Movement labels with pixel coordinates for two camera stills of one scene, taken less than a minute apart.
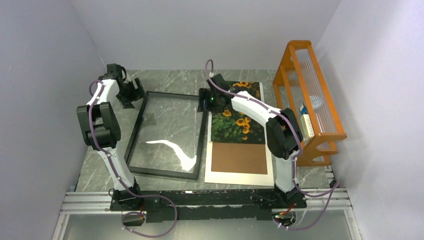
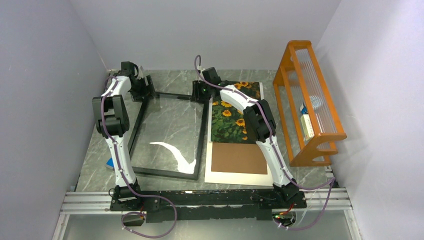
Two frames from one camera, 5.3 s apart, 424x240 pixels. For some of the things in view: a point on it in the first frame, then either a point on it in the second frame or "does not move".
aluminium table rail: (336, 199) does not move
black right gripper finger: (202, 100) to (195, 91)
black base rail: (173, 205) does not move
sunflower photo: (229, 125) does not move
